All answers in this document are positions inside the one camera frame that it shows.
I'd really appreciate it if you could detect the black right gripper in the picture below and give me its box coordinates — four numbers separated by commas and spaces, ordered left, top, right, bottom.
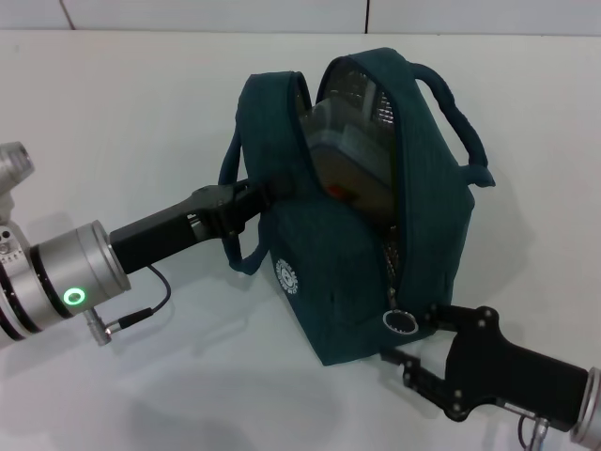
379, 303, 591, 434

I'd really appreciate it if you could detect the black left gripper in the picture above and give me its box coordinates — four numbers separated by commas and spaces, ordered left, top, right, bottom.
107, 176, 302, 277

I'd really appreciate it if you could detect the clear blue-rimmed food container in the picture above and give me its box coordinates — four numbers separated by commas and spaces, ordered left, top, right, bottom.
299, 97, 401, 227

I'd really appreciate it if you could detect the dark teal insulated lunch bag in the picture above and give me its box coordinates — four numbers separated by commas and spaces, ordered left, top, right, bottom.
218, 45, 497, 368

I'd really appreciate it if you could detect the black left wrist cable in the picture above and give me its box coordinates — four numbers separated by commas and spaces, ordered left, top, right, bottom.
84, 264, 172, 348

